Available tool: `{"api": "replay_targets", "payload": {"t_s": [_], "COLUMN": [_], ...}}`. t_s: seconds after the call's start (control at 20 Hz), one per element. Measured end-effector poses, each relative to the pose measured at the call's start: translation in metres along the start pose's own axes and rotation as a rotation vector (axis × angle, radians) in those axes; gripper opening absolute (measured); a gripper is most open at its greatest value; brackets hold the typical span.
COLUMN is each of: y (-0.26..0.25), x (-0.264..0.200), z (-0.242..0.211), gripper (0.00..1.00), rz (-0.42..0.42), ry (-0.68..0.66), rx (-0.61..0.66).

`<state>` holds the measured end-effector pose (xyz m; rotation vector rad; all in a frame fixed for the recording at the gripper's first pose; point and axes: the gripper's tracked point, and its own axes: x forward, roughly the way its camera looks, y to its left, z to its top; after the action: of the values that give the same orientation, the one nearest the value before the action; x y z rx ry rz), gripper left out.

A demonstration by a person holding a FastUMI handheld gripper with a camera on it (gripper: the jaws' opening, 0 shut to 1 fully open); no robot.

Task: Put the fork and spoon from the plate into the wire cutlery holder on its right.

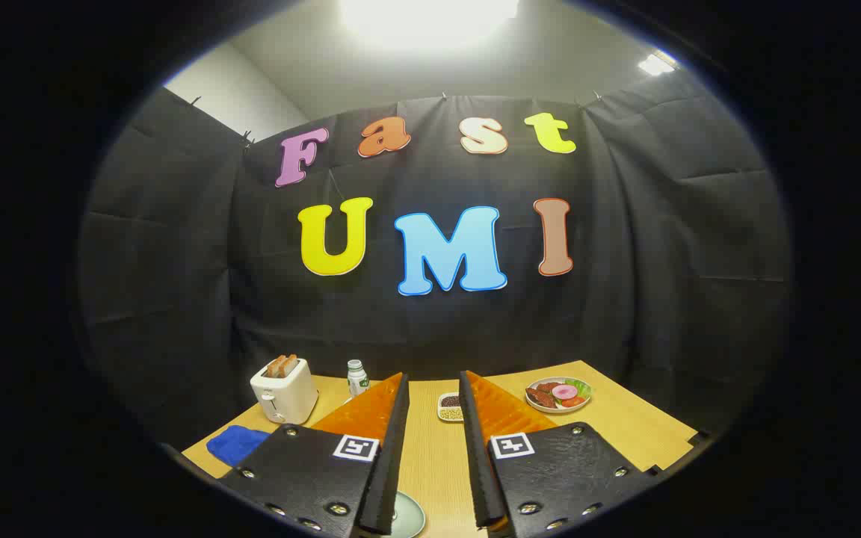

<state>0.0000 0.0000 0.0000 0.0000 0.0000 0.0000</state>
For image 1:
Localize blue cloth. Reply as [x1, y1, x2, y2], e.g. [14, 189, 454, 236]
[206, 424, 271, 468]

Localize brown meat pieces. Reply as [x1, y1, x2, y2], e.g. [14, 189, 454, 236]
[526, 383, 562, 409]

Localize small ceiling light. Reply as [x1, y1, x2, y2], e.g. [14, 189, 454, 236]
[638, 51, 678, 77]

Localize white plate of food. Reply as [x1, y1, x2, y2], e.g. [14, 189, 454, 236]
[525, 377, 593, 415]

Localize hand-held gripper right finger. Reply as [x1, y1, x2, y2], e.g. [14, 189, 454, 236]
[459, 370, 670, 538]

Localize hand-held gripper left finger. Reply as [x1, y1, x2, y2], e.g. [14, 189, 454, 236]
[217, 371, 410, 538]

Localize white toaster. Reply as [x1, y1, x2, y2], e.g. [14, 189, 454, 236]
[250, 357, 319, 425]

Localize pale green plate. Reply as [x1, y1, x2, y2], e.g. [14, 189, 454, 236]
[389, 489, 427, 538]

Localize large ceiling light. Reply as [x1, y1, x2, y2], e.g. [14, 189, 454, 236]
[339, 0, 521, 47]

